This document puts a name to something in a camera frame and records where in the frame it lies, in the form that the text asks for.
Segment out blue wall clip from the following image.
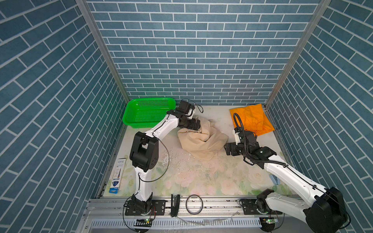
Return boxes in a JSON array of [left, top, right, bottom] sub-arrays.
[[270, 175, 281, 185]]

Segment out right circuit board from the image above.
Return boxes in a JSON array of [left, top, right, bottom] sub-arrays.
[[260, 217, 276, 229]]

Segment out green plastic basket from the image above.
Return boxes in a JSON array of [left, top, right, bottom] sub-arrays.
[[122, 98, 176, 128]]

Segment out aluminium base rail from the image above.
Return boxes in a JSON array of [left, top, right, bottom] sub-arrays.
[[77, 196, 299, 233]]

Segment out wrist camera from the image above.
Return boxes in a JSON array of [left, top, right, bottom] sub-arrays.
[[233, 129, 241, 145], [177, 100, 195, 117]]

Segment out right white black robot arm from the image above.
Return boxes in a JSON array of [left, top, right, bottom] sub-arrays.
[[224, 127, 351, 233]]

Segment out left circuit board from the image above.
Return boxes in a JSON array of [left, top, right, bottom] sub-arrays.
[[134, 219, 153, 228]]

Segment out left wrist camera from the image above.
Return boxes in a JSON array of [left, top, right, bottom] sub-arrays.
[[177, 100, 195, 117]]

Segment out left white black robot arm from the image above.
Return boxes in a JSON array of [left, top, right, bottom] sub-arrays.
[[129, 104, 201, 215]]

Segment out right corner aluminium post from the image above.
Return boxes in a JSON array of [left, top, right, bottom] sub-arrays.
[[264, 0, 331, 111]]

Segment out beige shorts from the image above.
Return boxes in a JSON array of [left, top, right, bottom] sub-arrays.
[[177, 116, 229, 161]]

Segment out black cable ring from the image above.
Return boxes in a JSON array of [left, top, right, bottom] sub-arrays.
[[186, 194, 204, 216]]

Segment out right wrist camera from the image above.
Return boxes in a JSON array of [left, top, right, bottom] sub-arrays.
[[233, 129, 241, 145]]

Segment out black clamp bracket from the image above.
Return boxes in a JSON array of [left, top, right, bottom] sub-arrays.
[[170, 194, 181, 217]]

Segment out white blue paper box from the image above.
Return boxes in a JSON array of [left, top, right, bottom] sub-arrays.
[[109, 158, 127, 194]]

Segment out circuit board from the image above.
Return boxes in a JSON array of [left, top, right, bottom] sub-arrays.
[[134, 219, 153, 228], [260, 217, 276, 229]]

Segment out orange shorts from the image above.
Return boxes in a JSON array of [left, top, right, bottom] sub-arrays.
[[229, 104, 275, 136]]

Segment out left corner aluminium post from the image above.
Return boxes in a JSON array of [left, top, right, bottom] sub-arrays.
[[76, 0, 130, 103]]

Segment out corner aluminium post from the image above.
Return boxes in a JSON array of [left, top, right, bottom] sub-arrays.
[[76, 0, 130, 103], [264, 0, 331, 111]]

